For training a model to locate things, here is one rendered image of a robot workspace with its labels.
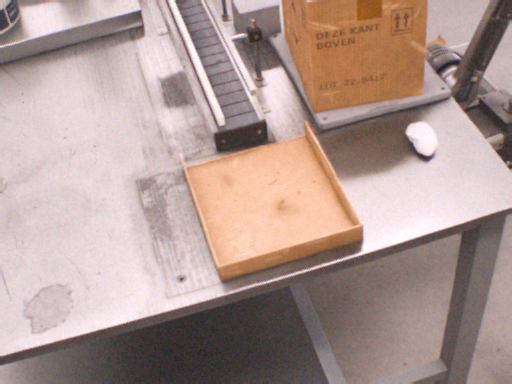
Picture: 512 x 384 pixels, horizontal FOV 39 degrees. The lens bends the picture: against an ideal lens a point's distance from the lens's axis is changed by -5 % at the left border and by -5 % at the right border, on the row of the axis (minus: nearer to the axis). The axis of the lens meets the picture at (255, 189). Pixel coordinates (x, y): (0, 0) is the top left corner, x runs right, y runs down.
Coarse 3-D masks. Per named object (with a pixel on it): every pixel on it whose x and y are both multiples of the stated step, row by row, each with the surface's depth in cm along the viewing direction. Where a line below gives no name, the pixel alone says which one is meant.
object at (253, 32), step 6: (252, 18) 155; (252, 24) 155; (258, 24) 157; (246, 30) 157; (252, 30) 156; (258, 30) 156; (234, 36) 156; (240, 36) 156; (246, 36) 157; (252, 36) 156; (258, 36) 156; (252, 42) 157; (258, 48) 160; (258, 54) 161; (258, 60) 162; (258, 66) 163; (258, 72) 164; (258, 78) 165
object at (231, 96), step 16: (176, 0) 186; (192, 0) 185; (192, 16) 179; (208, 16) 178; (192, 32) 174; (208, 32) 173; (208, 48) 168; (192, 64) 164; (208, 64) 164; (224, 64) 163; (224, 80) 159; (224, 96) 155; (240, 96) 154; (224, 112) 151; (240, 112) 151; (224, 128) 148
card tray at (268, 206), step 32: (224, 160) 148; (256, 160) 147; (288, 160) 146; (320, 160) 144; (192, 192) 138; (224, 192) 141; (256, 192) 141; (288, 192) 140; (320, 192) 139; (224, 224) 136; (256, 224) 135; (288, 224) 134; (320, 224) 133; (352, 224) 133; (224, 256) 130; (256, 256) 125; (288, 256) 127
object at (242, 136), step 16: (160, 0) 187; (176, 32) 175; (176, 48) 177; (224, 48) 169; (192, 80) 160; (240, 80) 159; (208, 112) 152; (256, 112) 151; (208, 128) 154; (240, 128) 148; (256, 128) 149; (224, 144) 149; (240, 144) 151
